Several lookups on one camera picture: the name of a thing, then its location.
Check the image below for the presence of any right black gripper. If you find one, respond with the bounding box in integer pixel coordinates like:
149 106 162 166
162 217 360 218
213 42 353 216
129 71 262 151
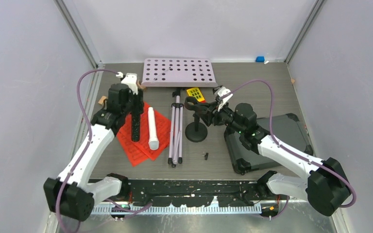
197 100 245 134

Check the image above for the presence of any black silver microphone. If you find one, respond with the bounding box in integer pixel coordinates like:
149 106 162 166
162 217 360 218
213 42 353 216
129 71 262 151
131 109 141 142

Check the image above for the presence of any black mic stand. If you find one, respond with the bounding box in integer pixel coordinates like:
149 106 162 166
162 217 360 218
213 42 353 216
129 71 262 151
184 97 208 143

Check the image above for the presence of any yellow red blue toy block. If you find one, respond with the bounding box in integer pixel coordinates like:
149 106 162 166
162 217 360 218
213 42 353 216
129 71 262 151
186 87 205 103

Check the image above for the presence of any red sheet music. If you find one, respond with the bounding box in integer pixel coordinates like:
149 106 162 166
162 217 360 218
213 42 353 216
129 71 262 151
125 103 171 161
117 122 149 166

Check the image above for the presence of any white toy microphone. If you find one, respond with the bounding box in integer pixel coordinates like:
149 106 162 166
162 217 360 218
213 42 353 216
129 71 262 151
148 107 159 150

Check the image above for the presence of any white music stand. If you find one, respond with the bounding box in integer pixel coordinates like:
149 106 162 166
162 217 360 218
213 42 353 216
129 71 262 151
141 57 217 167

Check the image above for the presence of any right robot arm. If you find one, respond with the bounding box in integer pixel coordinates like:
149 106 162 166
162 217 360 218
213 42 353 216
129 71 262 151
185 98 356 216

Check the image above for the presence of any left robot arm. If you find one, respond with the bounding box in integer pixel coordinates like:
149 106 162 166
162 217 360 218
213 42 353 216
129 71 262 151
43 83 144 221

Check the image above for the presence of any tan arch block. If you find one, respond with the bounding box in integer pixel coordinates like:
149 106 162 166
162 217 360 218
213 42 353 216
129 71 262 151
136 80 146 90

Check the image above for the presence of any tan wooden block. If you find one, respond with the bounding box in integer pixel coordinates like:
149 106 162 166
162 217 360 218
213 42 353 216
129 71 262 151
98 96 107 105

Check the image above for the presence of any small blue block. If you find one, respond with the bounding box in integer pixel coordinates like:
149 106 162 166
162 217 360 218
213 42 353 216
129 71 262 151
255 56 265 63

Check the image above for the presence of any black carrying case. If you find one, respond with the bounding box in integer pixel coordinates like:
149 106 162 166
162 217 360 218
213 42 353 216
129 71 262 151
224 113 314 175

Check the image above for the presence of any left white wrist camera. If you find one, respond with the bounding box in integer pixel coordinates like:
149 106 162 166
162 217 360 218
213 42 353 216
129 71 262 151
115 72 138 95

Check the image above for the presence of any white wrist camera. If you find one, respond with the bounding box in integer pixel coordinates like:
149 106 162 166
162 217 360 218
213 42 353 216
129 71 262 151
213 85 233 112
115 72 138 95

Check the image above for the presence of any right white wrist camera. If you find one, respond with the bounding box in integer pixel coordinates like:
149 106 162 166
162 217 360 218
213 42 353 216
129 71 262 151
213 85 233 112

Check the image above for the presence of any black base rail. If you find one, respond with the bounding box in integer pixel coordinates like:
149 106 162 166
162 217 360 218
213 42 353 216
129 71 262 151
86 178 309 216

